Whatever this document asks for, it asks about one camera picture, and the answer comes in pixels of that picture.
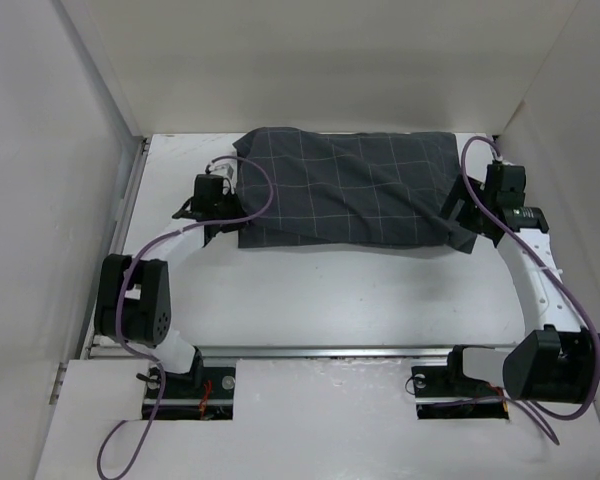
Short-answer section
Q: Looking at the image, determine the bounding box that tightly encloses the dark plaid pillowcase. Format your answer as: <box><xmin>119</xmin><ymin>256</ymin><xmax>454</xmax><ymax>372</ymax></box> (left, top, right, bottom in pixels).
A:
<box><xmin>233</xmin><ymin>127</ymin><xmax>476</xmax><ymax>253</ymax></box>

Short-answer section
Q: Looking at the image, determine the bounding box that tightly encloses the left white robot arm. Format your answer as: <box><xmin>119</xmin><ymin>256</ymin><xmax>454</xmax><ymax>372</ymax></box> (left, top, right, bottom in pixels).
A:
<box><xmin>94</xmin><ymin>172</ymin><xmax>243</xmax><ymax>397</ymax></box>

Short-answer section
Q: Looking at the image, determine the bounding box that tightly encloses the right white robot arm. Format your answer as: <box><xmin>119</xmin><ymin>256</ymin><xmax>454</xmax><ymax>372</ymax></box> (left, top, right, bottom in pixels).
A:
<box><xmin>440</xmin><ymin>162</ymin><xmax>600</xmax><ymax>405</ymax></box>

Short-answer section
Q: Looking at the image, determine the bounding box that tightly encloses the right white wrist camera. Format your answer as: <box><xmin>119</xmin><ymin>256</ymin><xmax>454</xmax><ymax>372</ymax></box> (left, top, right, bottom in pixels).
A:
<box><xmin>492</xmin><ymin>154</ymin><xmax>511</xmax><ymax>166</ymax></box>

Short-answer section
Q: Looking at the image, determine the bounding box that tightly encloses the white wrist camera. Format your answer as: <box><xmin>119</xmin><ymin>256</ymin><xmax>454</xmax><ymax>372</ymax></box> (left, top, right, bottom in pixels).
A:
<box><xmin>492</xmin><ymin>154</ymin><xmax>511</xmax><ymax>166</ymax></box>
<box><xmin>205</xmin><ymin>158</ymin><xmax>238</xmax><ymax>182</ymax></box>

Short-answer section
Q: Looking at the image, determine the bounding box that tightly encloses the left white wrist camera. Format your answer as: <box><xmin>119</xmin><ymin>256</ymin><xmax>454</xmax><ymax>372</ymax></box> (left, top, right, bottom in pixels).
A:
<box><xmin>205</xmin><ymin>158</ymin><xmax>238</xmax><ymax>182</ymax></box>

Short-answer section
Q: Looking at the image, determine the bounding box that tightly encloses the left aluminium rail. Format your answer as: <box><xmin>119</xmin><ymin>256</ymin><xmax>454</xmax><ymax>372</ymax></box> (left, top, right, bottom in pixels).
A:
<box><xmin>72</xmin><ymin>137</ymin><xmax>151</xmax><ymax>359</ymax></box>

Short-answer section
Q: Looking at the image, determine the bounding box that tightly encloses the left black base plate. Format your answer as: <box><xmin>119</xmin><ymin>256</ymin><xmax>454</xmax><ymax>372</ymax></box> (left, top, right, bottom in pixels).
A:
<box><xmin>155</xmin><ymin>366</ymin><xmax>236</xmax><ymax>421</ymax></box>

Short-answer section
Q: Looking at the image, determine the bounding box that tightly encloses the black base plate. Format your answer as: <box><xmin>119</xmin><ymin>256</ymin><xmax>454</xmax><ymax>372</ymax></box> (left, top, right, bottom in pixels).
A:
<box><xmin>155</xmin><ymin>366</ymin><xmax>236</xmax><ymax>421</ymax></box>
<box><xmin>405</xmin><ymin>365</ymin><xmax>509</xmax><ymax>420</ymax></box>

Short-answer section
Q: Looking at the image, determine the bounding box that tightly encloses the front aluminium rail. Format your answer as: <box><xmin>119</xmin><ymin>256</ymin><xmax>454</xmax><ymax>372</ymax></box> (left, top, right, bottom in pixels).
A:
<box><xmin>79</xmin><ymin>343</ymin><xmax>564</xmax><ymax>362</ymax></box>

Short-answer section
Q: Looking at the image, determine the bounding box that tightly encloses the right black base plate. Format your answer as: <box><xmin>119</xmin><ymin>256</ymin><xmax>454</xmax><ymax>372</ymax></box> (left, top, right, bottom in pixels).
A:
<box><xmin>405</xmin><ymin>365</ymin><xmax>509</xmax><ymax>420</ymax></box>

